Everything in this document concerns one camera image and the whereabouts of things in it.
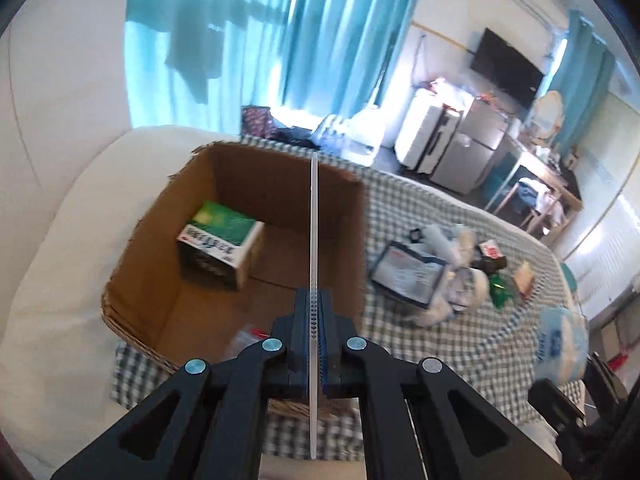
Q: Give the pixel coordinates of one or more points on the green and white carton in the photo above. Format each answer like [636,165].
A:
[220,242]

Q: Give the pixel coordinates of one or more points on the pack of water bottles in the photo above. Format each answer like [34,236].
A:
[330,132]

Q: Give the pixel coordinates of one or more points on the black clip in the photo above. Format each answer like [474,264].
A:
[415,234]

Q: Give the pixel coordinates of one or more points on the white tube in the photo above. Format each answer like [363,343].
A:
[437,239]

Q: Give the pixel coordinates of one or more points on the thin clear sheet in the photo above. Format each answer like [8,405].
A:
[314,220]

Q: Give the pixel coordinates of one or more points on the white plastic bag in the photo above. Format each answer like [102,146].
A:
[365,135]

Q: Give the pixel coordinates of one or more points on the white suitcase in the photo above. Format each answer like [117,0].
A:
[425,132]

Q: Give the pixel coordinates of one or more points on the white plastic bottle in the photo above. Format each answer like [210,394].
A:
[477,287]

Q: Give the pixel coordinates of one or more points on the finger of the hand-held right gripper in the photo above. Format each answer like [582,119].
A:
[555,402]

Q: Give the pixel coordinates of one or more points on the sheer light blue curtain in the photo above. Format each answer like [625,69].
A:
[200,45]

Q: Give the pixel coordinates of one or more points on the wooden desk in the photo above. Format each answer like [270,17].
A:
[545,170]

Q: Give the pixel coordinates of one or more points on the blue and white tissue pack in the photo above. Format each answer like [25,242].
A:
[560,345]

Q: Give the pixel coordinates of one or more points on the black wall television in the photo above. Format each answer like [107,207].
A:
[505,67]

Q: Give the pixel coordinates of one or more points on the dark bottle with red label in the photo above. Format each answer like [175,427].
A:
[489,256]

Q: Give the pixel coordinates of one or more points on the small brown box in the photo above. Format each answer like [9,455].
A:
[525,277]

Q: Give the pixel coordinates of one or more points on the teal curtain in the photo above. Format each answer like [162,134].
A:
[580,75]
[350,35]

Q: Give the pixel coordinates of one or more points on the white sofa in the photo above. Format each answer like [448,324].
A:
[60,260]

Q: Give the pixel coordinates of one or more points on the green packet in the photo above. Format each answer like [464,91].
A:
[500,291]

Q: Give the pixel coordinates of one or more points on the clear bag with red label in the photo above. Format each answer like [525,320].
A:
[245,340]

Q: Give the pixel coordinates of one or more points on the cardboard box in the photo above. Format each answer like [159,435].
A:
[165,270]

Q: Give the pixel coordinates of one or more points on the clothes on chair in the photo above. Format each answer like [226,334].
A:
[537,197]

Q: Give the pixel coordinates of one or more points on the green checkered tablecloth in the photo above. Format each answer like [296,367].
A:
[400,345]

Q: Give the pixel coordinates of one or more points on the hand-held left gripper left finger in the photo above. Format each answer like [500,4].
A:
[305,340]

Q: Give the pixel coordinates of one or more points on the round standing mirror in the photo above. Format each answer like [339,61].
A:
[546,115]

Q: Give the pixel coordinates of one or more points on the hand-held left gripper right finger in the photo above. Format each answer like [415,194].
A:
[327,345]

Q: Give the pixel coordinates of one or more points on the dark patterned bag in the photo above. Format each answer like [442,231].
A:
[259,121]

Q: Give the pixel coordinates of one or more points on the teal chair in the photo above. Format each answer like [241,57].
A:
[571,282]

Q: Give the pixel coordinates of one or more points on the silver refrigerator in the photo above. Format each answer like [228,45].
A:
[470,150]

